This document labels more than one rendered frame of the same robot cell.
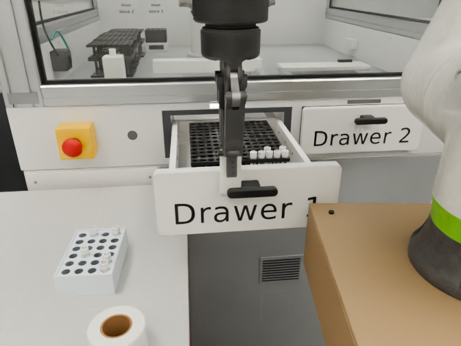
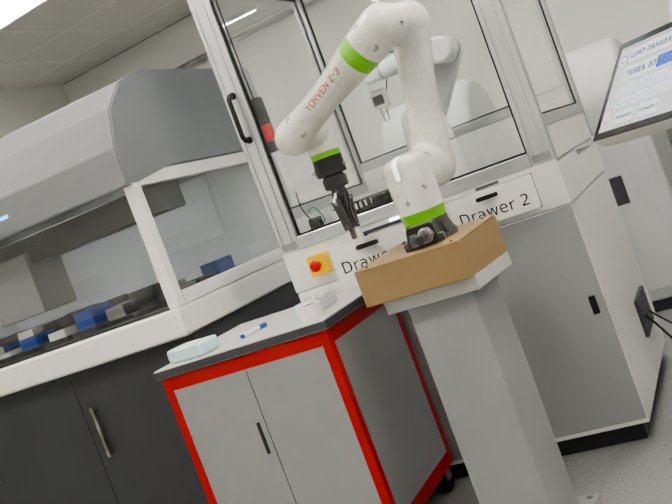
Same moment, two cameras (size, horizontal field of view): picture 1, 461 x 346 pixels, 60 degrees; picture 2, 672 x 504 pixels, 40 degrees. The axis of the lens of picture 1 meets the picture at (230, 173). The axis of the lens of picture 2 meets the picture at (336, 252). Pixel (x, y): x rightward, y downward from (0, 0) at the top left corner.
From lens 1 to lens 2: 237 cm
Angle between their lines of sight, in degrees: 37
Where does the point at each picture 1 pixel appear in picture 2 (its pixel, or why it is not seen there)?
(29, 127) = (295, 263)
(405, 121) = (519, 189)
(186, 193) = (344, 256)
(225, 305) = not seen: hidden behind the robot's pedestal
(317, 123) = (458, 210)
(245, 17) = (329, 172)
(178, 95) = (368, 219)
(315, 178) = (400, 231)
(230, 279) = not seen: hidden behind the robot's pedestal
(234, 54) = (332, 186)
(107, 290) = not seen: hidden behind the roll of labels
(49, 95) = (302, 241)
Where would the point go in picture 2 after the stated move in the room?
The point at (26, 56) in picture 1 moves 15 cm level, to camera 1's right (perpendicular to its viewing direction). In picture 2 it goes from (287, 222) to (321, 210)
